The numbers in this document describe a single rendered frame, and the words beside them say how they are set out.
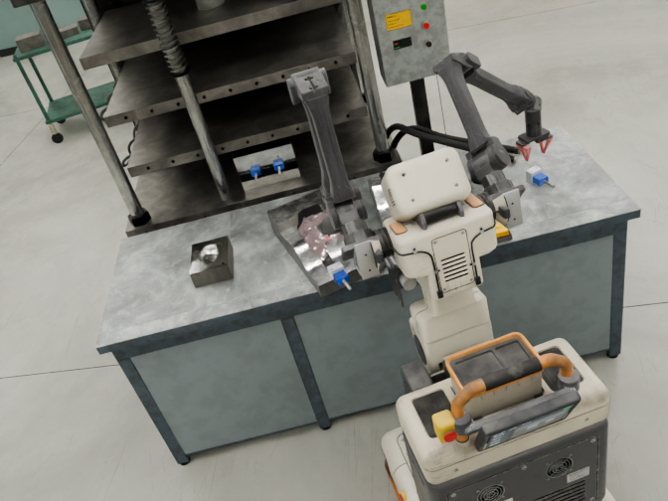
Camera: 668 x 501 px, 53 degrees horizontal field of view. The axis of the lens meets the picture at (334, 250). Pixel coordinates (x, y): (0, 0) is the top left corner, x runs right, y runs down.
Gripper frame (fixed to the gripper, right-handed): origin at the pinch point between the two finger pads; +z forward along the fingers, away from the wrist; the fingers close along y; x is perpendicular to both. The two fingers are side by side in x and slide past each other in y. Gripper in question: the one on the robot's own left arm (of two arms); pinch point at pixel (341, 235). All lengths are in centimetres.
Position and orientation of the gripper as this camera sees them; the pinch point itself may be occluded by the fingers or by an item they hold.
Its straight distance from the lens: 225.7
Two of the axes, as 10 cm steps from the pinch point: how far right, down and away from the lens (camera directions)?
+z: 0.7, 4.6, 8.9
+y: -9.4, 3.3, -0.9
